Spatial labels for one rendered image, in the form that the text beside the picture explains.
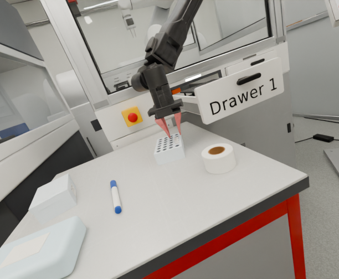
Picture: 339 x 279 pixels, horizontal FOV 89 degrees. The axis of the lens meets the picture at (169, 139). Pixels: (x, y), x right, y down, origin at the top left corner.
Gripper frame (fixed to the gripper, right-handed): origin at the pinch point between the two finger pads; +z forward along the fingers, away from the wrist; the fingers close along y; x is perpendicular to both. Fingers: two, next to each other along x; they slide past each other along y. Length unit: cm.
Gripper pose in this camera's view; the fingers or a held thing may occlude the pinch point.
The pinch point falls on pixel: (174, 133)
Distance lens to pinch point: 53.2
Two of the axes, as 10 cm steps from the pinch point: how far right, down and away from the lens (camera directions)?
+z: 3.1, 8.9, 3.4
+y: -9.5, 2.8, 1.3
